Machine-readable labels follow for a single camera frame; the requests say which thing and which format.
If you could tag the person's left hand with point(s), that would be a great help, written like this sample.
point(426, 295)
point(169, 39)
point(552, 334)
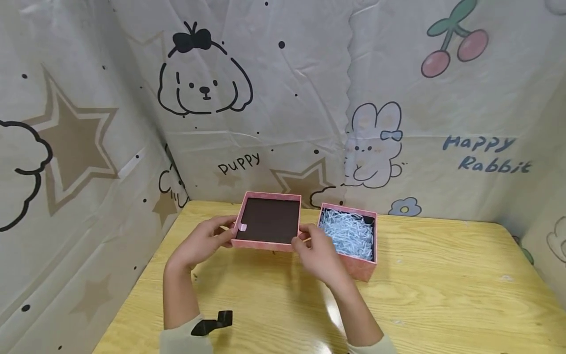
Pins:
point(199, 246)

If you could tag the person's right hand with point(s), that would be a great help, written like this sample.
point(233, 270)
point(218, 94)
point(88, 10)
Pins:
point(323, 260)

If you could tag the person's left thumb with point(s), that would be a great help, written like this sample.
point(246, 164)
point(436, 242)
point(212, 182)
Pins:
point(224, 238)

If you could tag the person's left index finger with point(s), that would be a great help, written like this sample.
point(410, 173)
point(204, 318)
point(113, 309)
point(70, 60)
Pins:
point(223, 220)

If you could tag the person's right thumb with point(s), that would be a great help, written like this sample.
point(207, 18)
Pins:
point(309, 231)

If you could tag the person's right fingers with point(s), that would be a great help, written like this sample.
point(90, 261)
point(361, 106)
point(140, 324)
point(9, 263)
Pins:
point(300, 246)

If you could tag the pink box lid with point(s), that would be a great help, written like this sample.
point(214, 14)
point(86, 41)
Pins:
point(269, 220)

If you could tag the person's left forearm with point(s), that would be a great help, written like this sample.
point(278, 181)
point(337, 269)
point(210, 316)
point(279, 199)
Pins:
point(179, 300)

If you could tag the person's right forearm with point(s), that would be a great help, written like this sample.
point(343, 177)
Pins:
point(358, 317)

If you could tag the white shredded paper filler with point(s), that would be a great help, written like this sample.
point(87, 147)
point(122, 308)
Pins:
point(349, 233)

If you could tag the pink gift box base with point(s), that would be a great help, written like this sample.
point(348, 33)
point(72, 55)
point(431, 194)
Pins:
point(360, 265)

